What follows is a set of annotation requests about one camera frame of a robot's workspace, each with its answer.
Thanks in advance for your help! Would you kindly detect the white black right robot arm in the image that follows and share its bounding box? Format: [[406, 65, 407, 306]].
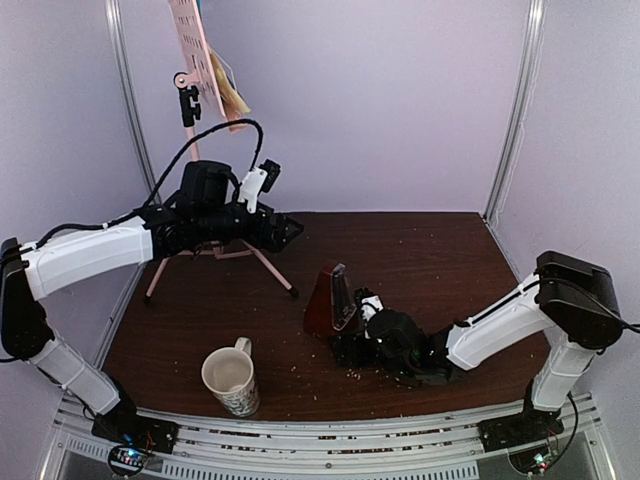
[[329, 251, 625, 442]]

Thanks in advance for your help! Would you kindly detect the left aluminium corner post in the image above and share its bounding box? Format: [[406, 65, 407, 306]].
[[104, 0, 162, 204]]

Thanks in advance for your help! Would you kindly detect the white patterned ceramic mug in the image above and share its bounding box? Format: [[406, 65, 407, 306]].
[[201, 337, 260, 418]]

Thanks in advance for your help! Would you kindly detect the round circuit board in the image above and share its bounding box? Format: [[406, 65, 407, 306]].
[[107, 445, 149, 476], [508, 446, 559, 476]]

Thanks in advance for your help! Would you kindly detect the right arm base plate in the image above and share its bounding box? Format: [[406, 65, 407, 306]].
[[478, 413, 564, 452]]

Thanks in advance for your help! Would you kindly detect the yellow blue music booklet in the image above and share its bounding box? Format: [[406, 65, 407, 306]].
[[194, 1, 251, 121]]

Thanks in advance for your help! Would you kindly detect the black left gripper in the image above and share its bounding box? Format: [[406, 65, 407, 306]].
[[196, 201, 304, 253]]

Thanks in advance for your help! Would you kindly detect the clear plastic metronome cover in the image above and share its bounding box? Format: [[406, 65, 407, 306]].
[[330, 263, 356, 332]]

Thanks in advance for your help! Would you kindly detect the aluminium corner post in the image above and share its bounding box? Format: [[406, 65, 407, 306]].
[[104, 0, 162, 204], [484, 0, 547, 226]]

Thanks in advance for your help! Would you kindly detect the left round circuit board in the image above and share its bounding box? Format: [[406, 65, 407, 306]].
[[107, 445, 149, 476]]

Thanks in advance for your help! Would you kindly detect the right round circuit board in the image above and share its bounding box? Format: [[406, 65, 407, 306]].
[[508, 446, 559, 476]]

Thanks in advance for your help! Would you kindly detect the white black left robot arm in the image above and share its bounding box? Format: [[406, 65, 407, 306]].
[[1, 160, 304, 444]]

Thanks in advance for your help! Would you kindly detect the dark red wooden metronome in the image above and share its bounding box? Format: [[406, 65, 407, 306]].
[[303, 261, 360, 339]]

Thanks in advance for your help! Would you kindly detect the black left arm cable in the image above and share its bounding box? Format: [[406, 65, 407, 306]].
[[144, 118, 266, 211]]

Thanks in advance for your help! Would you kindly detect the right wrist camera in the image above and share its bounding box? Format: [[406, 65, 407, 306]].
[[354, 288, 384, 329]]

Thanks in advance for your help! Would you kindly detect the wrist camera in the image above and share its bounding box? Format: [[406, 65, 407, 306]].
[[238, 159, 281, 214], [354, 288, 384, 329]]

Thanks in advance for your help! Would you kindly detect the right aluminium corner post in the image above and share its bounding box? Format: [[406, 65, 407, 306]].
[[484, 0, 547, 226]]

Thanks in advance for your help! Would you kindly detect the pink music stand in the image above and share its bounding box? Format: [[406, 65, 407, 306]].
[[138, 1, 299, 303]]

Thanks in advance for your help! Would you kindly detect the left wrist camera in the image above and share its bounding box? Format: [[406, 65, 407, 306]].
[[238, 159, 281, 214]]

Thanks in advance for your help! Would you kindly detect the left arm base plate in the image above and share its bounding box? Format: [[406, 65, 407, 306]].
[[91, 417, 179, 454]]

